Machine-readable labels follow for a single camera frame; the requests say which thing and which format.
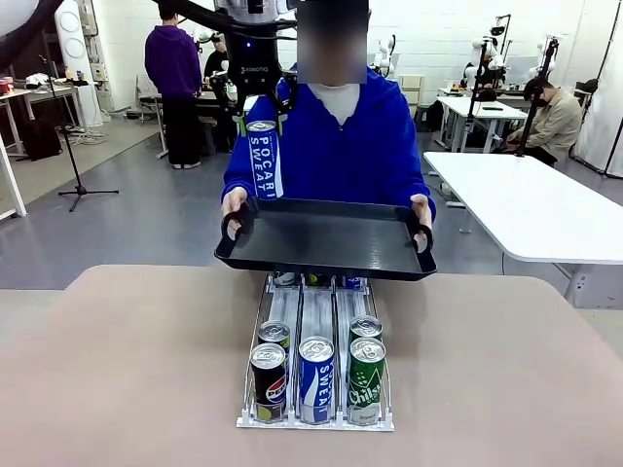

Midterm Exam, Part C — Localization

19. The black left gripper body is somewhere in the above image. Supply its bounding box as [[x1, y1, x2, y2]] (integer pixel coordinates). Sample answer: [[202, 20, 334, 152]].
[[226, 9, 283, 97]]

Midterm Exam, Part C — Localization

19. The black serving tray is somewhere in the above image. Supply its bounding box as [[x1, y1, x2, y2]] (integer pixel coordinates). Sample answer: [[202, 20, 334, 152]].
[[213, 197, 438, 283]]

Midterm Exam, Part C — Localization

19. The blue sleeved left forearm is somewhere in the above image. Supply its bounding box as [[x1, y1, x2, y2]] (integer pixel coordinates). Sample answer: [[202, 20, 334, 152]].
[[403, 145, 438, 208]]

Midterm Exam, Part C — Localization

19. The blue sleeved right forearm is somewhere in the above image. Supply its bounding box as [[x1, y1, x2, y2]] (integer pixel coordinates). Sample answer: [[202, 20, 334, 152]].
[[221, 145, 259, 205]]

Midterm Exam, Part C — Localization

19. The person in dark top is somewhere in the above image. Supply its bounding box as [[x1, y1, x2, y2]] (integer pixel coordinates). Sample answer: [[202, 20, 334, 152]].
[[203, 36, 230, 79]]

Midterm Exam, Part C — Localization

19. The person in purple hoodie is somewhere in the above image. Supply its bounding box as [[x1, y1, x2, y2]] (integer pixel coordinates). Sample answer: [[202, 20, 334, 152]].
[[144, 9, 203, 170]]

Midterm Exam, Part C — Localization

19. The person in blue hoodie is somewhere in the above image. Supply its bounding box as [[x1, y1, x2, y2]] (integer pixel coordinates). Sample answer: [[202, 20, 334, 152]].
[[221, 0, 438, 225]]

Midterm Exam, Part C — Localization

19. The masked person in beige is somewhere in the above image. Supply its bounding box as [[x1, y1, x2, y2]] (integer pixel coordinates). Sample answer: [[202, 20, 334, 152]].
[[505, 77, 583, 166]]

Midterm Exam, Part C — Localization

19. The person's right hand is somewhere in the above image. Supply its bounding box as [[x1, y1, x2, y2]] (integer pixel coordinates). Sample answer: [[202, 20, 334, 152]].
[[220, 187, 250, 235]]

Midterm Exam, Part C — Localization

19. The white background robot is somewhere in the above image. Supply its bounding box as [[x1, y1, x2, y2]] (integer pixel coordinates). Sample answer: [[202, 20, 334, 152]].
[[528, 36, 561, 82], [464, 36, 507, 84], [373, 34, 398, 78]]

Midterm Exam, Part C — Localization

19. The white drawer cabinet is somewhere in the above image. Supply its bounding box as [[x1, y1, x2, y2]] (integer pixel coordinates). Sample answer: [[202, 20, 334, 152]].
[[398, 73, 424, 104]]

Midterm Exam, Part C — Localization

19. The tall white air conditioner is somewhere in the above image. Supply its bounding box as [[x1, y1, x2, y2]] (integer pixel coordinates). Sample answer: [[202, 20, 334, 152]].
[[54, 0, 104, 128]]

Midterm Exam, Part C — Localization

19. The black tripod stand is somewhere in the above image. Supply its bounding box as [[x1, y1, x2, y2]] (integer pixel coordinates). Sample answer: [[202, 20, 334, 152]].
[[514, 37, 560, 158], [37, 53, 121, 213]]

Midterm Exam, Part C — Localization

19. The cluttered white desk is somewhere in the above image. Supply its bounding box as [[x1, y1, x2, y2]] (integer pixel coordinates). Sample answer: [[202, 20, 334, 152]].
[[0, 80, 87, 157]]

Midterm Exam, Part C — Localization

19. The white background desk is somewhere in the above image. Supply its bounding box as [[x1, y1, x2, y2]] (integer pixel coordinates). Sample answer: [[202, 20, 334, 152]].
[[435, 95, 530, 155]]

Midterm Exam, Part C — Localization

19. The black box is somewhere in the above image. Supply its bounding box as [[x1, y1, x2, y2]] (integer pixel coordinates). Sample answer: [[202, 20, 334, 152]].
[[22, 119, 63, 162]]

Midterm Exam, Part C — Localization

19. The clear can dispenser rack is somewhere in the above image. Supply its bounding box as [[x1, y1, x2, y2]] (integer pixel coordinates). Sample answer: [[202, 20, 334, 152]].
[[237, 271, 396, 433]]

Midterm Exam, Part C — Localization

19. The green can second row left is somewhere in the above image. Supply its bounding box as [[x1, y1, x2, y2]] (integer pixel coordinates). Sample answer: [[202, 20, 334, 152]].
[[257, 320, 291, 361]]

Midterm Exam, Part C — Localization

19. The large white table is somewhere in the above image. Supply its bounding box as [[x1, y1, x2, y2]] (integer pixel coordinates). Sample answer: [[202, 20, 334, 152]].
[[421, 151, 623, 308]]

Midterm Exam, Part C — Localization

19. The white curtain panel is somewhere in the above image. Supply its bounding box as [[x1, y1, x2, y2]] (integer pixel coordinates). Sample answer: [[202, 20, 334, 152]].
[[568, 48, 623, 179]]

